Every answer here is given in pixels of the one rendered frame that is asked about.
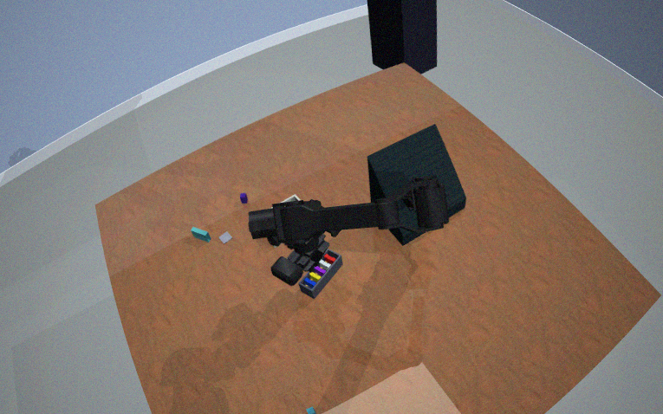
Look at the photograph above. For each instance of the teal rectangular block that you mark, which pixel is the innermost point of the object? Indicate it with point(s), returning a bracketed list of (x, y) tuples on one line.
[(201, 234)]

